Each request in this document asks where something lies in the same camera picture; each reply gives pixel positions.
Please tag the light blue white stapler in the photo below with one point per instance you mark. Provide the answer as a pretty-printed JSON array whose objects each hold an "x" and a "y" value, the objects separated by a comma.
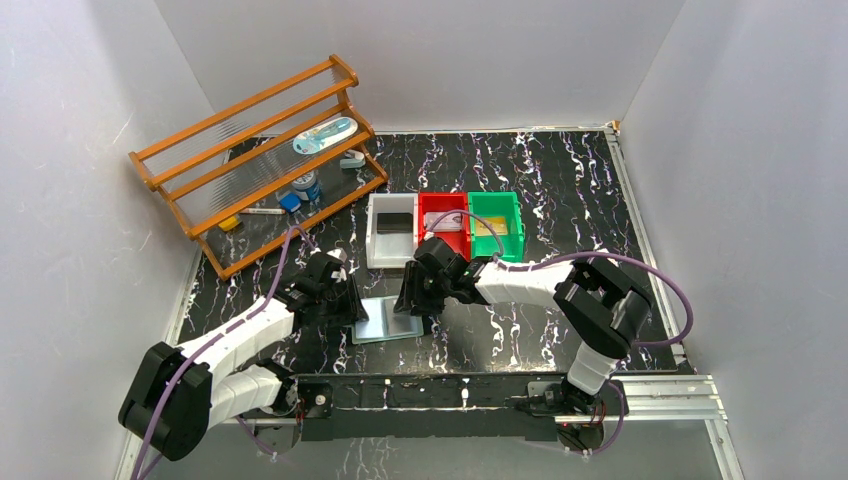
[{"x": 352, "y": 159}]

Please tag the white marker pen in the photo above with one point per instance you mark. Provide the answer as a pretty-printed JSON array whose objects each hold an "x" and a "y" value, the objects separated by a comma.
[{"x": 263, "y": 211}]

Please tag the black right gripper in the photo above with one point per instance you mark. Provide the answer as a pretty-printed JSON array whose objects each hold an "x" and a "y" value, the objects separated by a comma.
[{"x": 416, "y": 291}]

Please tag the yellow small block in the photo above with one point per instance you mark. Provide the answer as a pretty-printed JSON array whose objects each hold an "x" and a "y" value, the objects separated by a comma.
[{"x": 229, "y": 224}]

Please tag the orange wooden shelf rack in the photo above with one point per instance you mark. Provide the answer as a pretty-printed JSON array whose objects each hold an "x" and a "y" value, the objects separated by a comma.
[{"x": 242, "y": 157}]

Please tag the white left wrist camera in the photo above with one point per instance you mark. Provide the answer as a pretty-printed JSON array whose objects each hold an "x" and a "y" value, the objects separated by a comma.
[{"x": 338, "y": 262}]

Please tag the gold card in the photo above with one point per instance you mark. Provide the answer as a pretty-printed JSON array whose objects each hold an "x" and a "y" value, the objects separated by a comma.
[{"x": 489, "y": 226}]

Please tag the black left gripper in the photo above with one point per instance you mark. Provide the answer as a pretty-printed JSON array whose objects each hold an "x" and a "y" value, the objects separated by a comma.
[{"x": 346, "y": 299}]

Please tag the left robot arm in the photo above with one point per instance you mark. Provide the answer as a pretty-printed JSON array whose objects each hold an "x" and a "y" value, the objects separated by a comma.
[{"x": 205, "y": 371}]

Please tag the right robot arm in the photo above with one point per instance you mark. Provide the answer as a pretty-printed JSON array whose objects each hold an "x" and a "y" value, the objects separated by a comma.
[{"x": 604, "y": 306}]

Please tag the red plastic bin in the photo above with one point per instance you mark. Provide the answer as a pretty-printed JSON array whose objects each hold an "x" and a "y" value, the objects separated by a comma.
[{"x": 460, "y": 241}]

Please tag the blue small block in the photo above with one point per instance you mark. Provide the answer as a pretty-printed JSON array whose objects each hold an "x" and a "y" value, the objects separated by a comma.
[{"x": 290, "y": 203}]

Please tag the green plastic bin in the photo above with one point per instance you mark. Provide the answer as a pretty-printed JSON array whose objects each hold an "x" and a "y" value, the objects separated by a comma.
[{"x": 502, "y": 211}]

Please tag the white plastic bin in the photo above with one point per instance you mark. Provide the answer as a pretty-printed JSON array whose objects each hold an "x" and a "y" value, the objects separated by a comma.
[{"x": 390, "y": 251}]

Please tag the white magnetic stripe card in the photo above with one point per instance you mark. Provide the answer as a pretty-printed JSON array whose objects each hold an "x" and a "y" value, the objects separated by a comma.
[{"x": 435, "y": 221}]

